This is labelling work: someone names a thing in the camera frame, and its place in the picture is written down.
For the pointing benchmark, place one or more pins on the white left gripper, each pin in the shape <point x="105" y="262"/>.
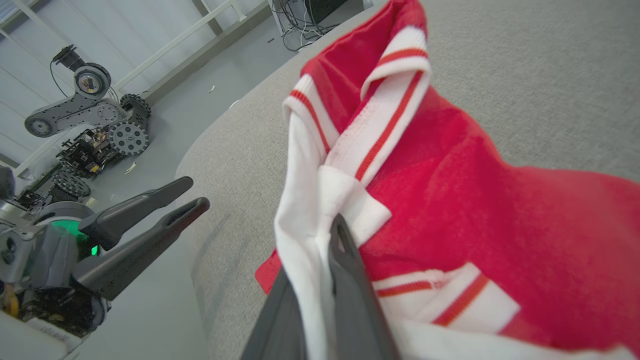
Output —
<point x="50" y="260"/>

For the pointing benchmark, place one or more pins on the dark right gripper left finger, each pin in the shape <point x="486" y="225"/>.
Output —
<point x="280" y="325"/>

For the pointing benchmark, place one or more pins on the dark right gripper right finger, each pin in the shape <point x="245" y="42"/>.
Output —
<point x="357" y="310"/>

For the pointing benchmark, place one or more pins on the red garment with striped ribbing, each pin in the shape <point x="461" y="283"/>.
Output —
<point x="475" y="200"/>

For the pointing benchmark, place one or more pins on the grey wheeled robot machine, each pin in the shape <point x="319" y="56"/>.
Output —
<point x="75" y="112"/>

